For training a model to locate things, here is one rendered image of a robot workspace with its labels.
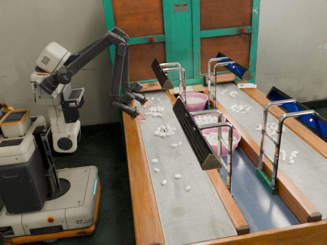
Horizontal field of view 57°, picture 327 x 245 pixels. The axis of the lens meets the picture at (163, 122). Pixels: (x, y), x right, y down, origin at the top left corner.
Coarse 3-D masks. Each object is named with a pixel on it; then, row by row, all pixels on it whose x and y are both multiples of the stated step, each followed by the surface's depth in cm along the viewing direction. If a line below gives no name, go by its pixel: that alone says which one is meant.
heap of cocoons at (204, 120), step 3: (198, 117) 233; (204, 117) 231; (207, 117) 231; (210, 117) 232; (213, 117) 229; (195, 120) 229; (198, 120) 227; (201, 120) 227; (204, 120) 226; (207, 120) 227; (210, 120) 226; (213, 120) 226; (216, 120) 227; (198, 123) 222; (201, 123) 223; (204, 123) 221; (207, 123) 221
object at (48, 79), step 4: (52, 76) 179; (44, 80) 179; (48, 80) 178; (52, 80) 178; (40, 84) 176; (44, 84) 178; (48, 84) 178; (52, 84) 179; (56, 84) 180; (44, 88) 177; (48, 88) 179; (52, 88) 180; (48, 92) 178; (52, 92) 180
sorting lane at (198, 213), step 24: (168, 120) 231; (144, 144) 199; (168, 144) 198; (168, 168) 173; (192, 168) 171; (168, 192) 154; (192, 192) 152; (216, 192) 151; (168, 216) 138; (192, 216) 137; (216, 216) 136; (168, 240) 126; (192, 240) 125
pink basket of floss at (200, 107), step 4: (192, 92) 274; (196, 92) 273; (188, 96) 274; (196, 96) 273; (200, 96) 271; (204, 96) 267; (188, 104) 251; (192, 104) 250; (200, 104) 253; (204, 104) 257; (192, 108) 254; (196, 108) 255; (200, 108) 257
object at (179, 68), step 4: (160, 64) 234; (164, 64) 235; (168, 64) 235; (172, 64) 235; (176, 64) 236; (180, 64) 237; (168, 68) 222; (172, 68) 222; (176, 68) 222; (180, 68) 222; (180, 72) 239; (184, 72) 224; (180, 76) 241; (184, 76) 225; (180, 80) 242; (184, 80) 226; (180, 84) 243; (184, 84) 227; (180, 88) 245; (184, 88) 229; (180, 92) 246; (184, 92) 231; (180, 96) 247; (184, 96) 232; (184, 100) 233
